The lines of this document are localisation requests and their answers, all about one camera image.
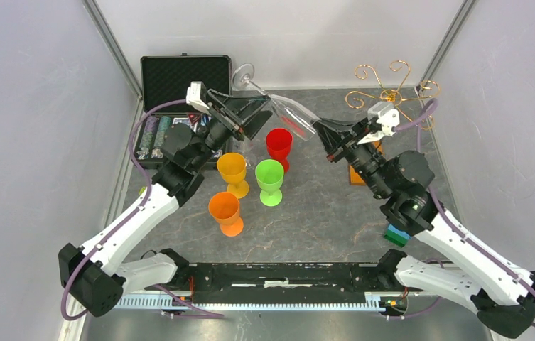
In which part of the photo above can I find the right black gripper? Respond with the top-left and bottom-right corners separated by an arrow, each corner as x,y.
313,114 -> 393,199

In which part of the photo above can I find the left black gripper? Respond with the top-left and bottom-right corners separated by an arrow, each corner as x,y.
190,90 -> 273,170

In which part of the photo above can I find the red wine glass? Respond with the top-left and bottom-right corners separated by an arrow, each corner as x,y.
265,128 -> 293,173

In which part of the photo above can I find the clear wine glass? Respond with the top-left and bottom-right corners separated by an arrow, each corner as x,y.
242,150 -> 257,169

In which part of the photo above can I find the yellow wine glass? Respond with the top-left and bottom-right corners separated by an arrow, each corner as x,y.
217,152 -> 249,199

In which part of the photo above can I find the green wine glass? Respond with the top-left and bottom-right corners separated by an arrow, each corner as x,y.
255,159 -> 284,207

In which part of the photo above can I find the orange wine glass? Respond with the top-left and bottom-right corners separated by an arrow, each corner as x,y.
207,192 -> 244,237

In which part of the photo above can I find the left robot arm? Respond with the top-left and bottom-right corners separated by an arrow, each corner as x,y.
58,90 -> 272,321

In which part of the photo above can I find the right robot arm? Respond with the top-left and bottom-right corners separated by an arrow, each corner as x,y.
313,119 -> 535,339

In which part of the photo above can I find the black poker chip case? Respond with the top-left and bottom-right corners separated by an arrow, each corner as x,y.
134,53 -> 232,170

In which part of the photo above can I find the blue green brick stack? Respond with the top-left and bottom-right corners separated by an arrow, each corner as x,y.
383,224 -> 411,247

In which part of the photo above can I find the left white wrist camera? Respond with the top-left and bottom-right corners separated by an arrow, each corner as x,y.
185,81 -> 210,115

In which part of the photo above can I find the gold wire glass rack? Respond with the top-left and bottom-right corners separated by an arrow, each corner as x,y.
345,60 -> 441,123

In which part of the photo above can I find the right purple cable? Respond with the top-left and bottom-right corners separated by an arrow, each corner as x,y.
391,97 -> 535,332

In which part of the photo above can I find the purple cable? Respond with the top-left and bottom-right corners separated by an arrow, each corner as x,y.
391,97 -> 535,332
60,99 -> 188,322

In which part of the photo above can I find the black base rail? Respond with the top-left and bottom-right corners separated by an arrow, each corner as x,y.
112,261 -> 456,314

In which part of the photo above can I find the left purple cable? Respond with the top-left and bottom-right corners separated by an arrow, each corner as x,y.
60,99 -> 188,322

